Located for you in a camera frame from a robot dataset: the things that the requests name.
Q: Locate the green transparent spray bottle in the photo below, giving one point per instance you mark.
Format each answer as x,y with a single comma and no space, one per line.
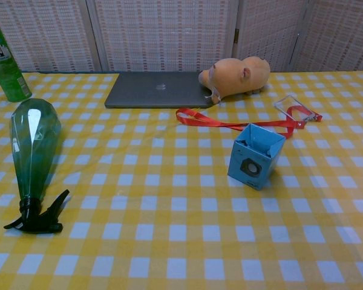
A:
33,142

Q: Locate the grey closed laptop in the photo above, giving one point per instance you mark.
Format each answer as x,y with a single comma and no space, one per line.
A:
157,90

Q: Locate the blue cardboard speaker box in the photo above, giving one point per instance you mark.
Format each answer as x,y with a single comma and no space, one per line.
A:
257,160

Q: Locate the yellow white checkered tablecloth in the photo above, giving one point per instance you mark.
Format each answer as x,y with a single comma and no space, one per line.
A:
181,229

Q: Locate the brown capybara plush toy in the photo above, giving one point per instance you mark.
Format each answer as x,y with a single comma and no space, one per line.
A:
236,77

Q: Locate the woven folding screen panel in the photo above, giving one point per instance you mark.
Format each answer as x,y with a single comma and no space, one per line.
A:
269,30
48,36
166,33
342,36

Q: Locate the clear plastic badge holder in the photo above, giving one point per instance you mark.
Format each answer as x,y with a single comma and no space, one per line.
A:
290,105

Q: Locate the green cylindrical can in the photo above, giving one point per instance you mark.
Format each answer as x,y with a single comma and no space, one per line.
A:
6,75

